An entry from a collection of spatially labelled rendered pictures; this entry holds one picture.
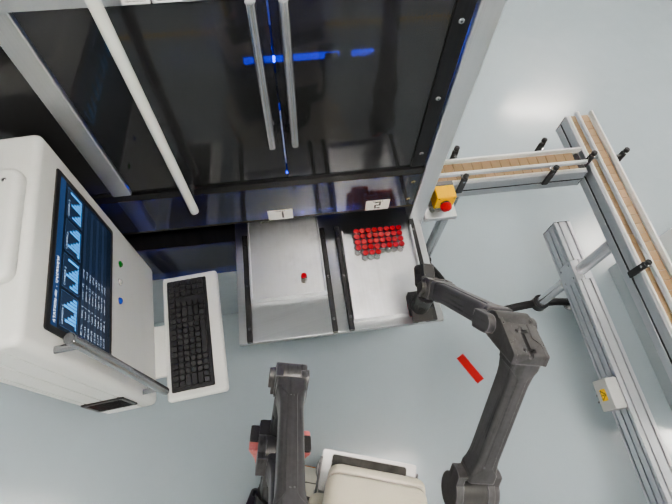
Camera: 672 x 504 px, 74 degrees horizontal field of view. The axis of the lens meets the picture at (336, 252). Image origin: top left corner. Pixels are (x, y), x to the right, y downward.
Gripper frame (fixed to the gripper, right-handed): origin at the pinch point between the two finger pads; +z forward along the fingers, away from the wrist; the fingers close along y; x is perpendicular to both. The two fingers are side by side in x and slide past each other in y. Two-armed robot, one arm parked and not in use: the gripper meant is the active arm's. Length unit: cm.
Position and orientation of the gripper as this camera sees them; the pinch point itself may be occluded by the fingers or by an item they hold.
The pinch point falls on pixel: (414, 314)
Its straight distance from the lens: 155.2
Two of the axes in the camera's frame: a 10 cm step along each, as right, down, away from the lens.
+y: -1.3, -8.9, 4.4
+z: -0.2, 4.4, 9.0
